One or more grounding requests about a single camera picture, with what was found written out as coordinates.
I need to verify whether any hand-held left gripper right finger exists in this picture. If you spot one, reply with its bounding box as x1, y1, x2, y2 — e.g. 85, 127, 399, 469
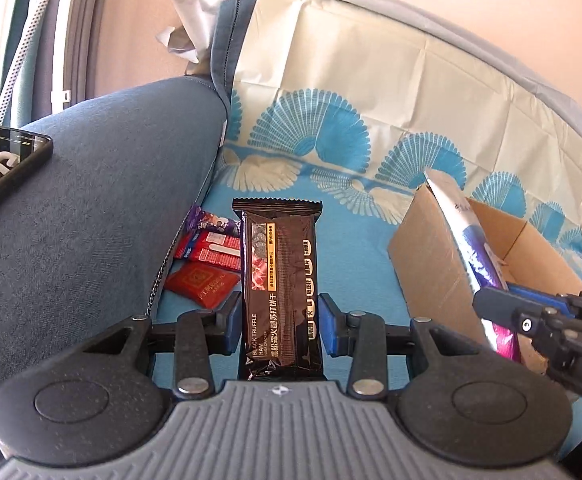
318, 292, 494, 398

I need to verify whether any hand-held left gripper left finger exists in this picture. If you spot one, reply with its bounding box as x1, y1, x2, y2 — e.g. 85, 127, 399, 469
78, 290, 244, 398

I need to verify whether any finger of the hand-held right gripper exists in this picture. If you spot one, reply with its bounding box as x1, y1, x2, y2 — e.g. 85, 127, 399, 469
507, 283, 582, 312
472, 286, 554, 343

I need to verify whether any dark brown biscuit packet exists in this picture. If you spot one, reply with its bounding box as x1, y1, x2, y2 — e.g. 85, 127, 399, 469
232, 198, 326, 381

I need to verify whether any purple white snack packet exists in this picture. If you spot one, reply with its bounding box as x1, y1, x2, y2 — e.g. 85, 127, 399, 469
423, 169, 522, 362

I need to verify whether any cardboard box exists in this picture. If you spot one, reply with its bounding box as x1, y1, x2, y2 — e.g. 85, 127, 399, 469
388, 182, 582, 376

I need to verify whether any plain red snack packet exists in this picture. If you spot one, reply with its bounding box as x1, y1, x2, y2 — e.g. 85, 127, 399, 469
164, 265, 242, 310

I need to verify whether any red packet with white label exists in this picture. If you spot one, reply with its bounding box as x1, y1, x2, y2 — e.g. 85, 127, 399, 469
173, 230, 243, 273

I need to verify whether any purple candy packet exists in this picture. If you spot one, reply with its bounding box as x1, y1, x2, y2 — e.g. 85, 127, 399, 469
188, 205, 242, 238

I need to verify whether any fan-print sofa cover cloth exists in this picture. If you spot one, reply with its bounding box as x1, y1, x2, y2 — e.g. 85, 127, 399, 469
151, 0, 582, 441

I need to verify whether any black smartphone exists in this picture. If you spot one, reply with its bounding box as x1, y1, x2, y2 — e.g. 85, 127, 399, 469
0, 126, 54, 236

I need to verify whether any grey sheet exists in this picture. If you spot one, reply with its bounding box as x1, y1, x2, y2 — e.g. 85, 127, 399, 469
156, 0, 582, 156

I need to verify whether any grey curtain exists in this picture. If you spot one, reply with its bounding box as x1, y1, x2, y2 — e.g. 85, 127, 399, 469
33, 0, 112, 123

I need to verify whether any dotted fabric strip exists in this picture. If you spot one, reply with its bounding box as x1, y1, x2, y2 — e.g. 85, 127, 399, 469
0, 0, 69, 126

